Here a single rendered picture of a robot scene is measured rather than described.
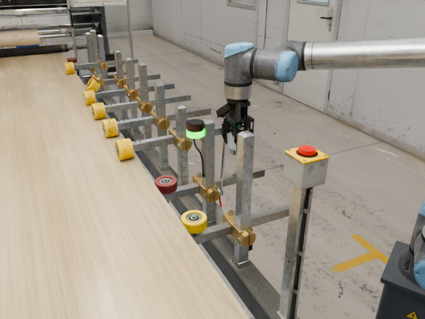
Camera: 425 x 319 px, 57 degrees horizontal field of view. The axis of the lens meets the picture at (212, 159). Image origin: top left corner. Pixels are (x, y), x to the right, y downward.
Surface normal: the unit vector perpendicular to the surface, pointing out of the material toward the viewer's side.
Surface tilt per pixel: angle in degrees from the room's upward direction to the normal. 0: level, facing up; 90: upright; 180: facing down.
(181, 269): 0
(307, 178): 90
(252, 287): 0
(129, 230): 0
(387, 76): 90
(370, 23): 90
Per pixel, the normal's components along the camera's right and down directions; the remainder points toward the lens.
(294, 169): -0.90, 0.20
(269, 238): 0.00, -0.89
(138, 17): 0.44, 0.40
